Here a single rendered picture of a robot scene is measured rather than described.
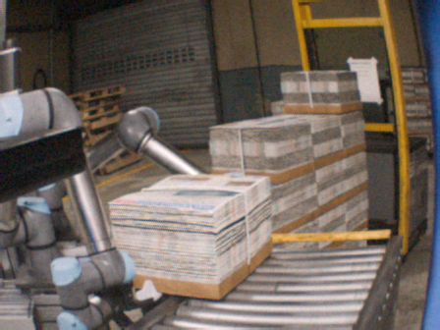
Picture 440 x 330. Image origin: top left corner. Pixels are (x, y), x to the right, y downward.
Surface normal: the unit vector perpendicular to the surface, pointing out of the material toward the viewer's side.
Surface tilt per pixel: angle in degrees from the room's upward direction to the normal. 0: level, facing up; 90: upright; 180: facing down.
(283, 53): 90
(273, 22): 90
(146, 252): 88
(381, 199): 90
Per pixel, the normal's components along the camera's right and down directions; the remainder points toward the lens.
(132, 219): -0.40, 0.15
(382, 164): -0.66, 0.19
